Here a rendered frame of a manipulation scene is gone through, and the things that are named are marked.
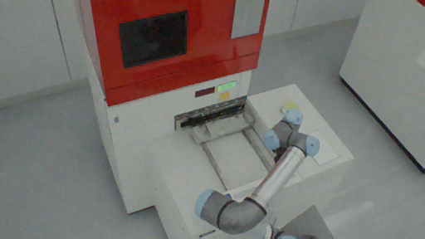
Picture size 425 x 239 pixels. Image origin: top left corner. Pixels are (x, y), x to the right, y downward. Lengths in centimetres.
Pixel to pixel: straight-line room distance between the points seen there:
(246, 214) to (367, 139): 252
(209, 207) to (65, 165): 205
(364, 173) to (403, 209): 42
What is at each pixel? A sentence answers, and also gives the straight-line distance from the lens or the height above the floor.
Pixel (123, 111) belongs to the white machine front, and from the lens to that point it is 202.
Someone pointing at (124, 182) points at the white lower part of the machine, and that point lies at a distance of 250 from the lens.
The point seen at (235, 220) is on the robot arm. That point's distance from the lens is 133.
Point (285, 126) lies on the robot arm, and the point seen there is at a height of 144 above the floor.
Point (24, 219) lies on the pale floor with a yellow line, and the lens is 311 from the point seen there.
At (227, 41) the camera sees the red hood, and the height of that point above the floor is 146.
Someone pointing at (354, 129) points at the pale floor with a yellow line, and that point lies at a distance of 375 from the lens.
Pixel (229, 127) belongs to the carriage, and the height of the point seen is 88.
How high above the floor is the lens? 259
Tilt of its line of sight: 48 degrees down
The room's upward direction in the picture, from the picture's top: 7 degrees clockwise
